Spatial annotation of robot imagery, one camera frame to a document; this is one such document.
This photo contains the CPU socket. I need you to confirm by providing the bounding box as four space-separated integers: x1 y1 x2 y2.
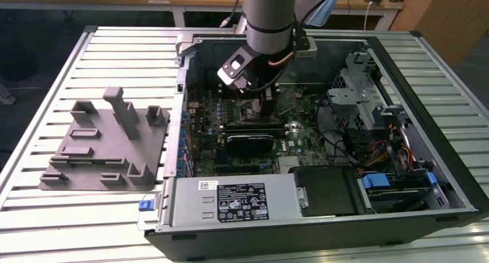
237 99 278 124

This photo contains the green motherboard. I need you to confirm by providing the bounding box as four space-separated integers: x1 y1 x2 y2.
185 82 333 178

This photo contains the black RAM slot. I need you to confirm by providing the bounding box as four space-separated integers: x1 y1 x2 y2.
225 129 286 134
224 127 286 132
225 132 286 137
224 124 286 129

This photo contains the metal drive cage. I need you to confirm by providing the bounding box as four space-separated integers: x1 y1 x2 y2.
326 52 405 132

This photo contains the black graphics card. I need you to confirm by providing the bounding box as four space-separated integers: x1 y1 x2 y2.
224 134 274 158

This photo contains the silver chipset heat sink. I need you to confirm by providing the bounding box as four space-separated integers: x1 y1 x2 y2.
277 156 301 174

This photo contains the black expansion slot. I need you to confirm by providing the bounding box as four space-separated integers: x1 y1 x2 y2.
213 165 261 174

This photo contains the black plastic shroud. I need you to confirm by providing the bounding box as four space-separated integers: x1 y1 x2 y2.
293 165 373 218

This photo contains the hard disk in blue carrier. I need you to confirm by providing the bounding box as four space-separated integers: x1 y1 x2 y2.
357 172 451 215

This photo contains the grey parts rack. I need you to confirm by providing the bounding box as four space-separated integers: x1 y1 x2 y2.
37 87 173 192

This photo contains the silver power supply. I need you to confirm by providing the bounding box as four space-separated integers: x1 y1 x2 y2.
156 175 306 228

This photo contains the wooden cabinet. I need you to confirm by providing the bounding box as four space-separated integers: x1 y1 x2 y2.
392 0 489 72

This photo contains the blue case latch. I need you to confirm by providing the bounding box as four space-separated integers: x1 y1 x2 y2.
137 198 156 214

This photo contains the black PC case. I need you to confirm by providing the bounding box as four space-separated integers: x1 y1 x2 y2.
142 28 489 262

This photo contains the wooden desk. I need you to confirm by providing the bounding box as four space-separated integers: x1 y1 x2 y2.
0 0 405 32

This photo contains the copper coloured cable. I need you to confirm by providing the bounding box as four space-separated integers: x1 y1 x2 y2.
266 51 296 68

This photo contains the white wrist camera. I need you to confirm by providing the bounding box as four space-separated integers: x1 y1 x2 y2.
216 46 261 85

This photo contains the grey camera bracket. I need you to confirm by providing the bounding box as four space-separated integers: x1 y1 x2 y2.
294 36 318 61

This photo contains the black cable with connector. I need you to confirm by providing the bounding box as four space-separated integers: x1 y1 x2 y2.
220 0 245 29

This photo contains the coloured power wire bundle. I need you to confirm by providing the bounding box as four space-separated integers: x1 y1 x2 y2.
357 122 417 174

